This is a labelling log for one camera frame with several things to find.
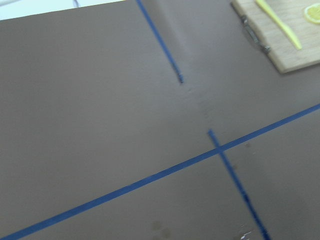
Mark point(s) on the wooden cutting board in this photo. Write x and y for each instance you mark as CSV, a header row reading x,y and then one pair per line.
x,y
283,53

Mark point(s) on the metal cutting board handle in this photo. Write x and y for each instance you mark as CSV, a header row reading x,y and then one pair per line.
x,y
245,22

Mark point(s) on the yellow plastic knife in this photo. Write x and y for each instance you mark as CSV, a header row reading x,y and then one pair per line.
x,y
293,38

